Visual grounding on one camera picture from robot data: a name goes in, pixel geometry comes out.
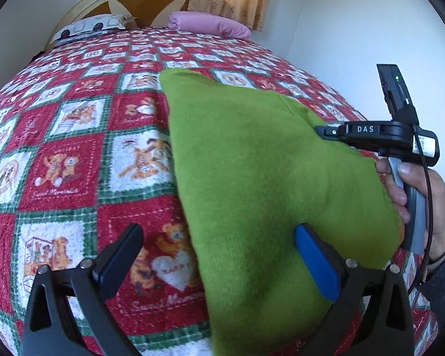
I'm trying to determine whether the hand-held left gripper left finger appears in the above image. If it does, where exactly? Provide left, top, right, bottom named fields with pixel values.
left=20, top=223, right=145, bottom=356

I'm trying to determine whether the black cable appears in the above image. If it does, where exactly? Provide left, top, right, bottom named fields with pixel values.
left=407, top=124, right=433, bottom=299

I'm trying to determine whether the person's right hand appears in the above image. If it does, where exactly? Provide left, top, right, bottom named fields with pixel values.
left=376, top=158, right=445, bottom=264

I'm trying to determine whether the green striped sweater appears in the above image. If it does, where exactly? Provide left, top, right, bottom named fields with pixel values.
left=159, top=69, right=403, bottom=356

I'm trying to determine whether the pink pillow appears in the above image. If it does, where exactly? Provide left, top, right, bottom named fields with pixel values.
left=168, top=11, right=252, bottom=40

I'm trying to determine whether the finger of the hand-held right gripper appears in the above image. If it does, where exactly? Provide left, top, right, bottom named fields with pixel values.
left=313, top=123, right=348, bottom=142

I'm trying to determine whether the white printed pillow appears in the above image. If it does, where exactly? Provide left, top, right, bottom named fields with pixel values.
left=53, top=14, right=127, bottom=43

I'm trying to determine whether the person's right forearm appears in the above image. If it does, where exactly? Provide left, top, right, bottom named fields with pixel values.
left=417, top=215, right=445, bottom=327

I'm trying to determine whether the red printed checkered blanket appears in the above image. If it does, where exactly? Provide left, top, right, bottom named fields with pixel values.
left=0, top=26, right=440, bottom=356

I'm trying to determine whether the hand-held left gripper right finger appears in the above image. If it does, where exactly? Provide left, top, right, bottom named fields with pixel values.
left=295, top=223, right=416, bottom=356

